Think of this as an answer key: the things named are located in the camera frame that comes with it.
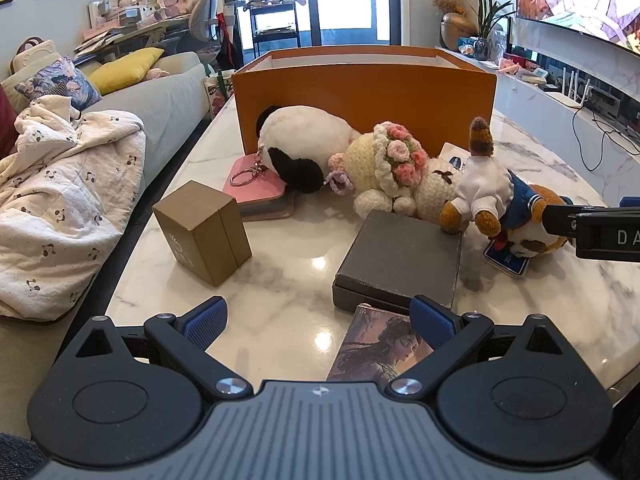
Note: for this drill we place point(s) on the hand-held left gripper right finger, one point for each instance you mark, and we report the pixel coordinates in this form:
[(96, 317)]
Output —
[(432, 322)]

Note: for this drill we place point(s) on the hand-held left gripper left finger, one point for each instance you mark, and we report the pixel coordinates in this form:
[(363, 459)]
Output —
[(205, 325)]

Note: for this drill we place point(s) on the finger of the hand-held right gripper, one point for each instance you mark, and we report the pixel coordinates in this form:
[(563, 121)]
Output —
[(631, 203), (557, 219)]

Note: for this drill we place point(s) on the brown plush animal white shirt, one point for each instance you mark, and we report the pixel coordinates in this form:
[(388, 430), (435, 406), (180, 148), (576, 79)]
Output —
[(482, 180)]

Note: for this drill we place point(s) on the pink box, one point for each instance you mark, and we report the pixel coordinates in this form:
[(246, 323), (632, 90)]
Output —
[(250, 192)]

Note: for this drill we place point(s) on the cream crochet doll flower hat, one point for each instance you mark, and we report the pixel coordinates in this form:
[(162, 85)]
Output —
[(372, 165)]

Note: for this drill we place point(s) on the orange storage box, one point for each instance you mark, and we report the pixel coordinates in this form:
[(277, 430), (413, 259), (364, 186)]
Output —
[(365, 100)]

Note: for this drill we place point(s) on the blue card pack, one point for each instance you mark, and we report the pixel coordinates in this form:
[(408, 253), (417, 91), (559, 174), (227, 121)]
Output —
[(505, 262)]

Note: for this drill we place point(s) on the grey flat box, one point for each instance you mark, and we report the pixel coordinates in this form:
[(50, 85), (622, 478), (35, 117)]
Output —
[(395, 250)]

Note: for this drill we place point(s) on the brown cardboard box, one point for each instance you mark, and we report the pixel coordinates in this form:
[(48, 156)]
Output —
[(200, 230)]

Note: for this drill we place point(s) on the white marble tv cabinet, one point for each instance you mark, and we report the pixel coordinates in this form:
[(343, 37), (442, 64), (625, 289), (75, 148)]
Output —
[(540, 115)]

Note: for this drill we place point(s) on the white router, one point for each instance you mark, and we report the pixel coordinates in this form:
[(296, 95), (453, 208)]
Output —
[(575, 100)]

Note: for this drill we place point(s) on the white peach print tube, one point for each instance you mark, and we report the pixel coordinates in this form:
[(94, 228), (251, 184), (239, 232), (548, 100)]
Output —
[(452, 156)]

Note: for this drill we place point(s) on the small white box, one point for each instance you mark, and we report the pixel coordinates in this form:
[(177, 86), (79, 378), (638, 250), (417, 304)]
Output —
[(535, 77)]

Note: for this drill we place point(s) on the small pink ornament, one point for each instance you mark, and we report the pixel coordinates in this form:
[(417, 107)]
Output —
[(510, 65)]

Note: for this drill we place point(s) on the white panda print blanket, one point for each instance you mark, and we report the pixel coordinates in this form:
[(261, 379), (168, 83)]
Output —
[(65, 200)]

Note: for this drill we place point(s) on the green potted plant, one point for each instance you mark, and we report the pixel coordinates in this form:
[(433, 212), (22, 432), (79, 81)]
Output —
[(481, 47)]

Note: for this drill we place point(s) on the gold vase dried flowers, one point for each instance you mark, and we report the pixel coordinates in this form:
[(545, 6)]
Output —
[(457, 27)]

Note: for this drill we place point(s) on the grey sofa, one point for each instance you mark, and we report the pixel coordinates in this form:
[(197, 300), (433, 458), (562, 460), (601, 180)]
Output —
[(165, 105)]

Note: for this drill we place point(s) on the printed paper bag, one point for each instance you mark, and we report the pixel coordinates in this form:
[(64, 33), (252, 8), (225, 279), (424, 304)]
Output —
[(217, 97)]

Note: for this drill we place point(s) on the pink plush toy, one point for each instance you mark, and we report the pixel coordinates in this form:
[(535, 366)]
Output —
[(156, 73)]

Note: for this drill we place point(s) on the yellow pillow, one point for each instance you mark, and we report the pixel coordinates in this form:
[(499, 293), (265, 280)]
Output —
[(125, 67)]

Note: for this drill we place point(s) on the dark red pillow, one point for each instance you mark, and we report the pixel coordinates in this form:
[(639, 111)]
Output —
[(6, 125)]

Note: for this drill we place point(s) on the blue floral pillow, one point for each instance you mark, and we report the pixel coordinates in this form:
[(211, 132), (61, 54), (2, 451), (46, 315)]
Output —
[(55, 85)]

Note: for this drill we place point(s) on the black metal rack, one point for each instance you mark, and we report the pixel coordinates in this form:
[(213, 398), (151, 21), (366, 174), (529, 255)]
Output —
[(275, 31)]

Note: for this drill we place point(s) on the cluttered desk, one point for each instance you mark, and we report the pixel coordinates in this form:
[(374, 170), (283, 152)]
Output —
[(150, 25)]

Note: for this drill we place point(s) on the grey office chair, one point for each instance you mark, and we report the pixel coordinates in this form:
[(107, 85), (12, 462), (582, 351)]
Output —
[(202, 15)]

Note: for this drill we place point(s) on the cream bear-ear chair back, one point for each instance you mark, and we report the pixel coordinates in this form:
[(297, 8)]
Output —
[(32, 57)]

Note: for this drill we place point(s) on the sliding glass door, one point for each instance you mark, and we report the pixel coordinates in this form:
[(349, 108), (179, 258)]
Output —
[(310, 0)]

